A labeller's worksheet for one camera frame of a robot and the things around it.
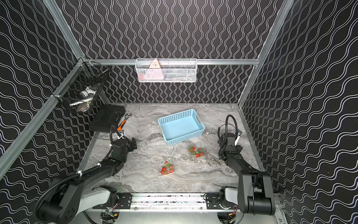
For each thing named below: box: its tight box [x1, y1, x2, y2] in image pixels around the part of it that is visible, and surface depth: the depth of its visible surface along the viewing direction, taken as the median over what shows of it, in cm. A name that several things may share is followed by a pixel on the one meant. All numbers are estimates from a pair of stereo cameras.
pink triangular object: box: [143, 58, 165, 81], surface depth 92 cm
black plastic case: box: [89, 104, 126, 133], surface depth 108 cm
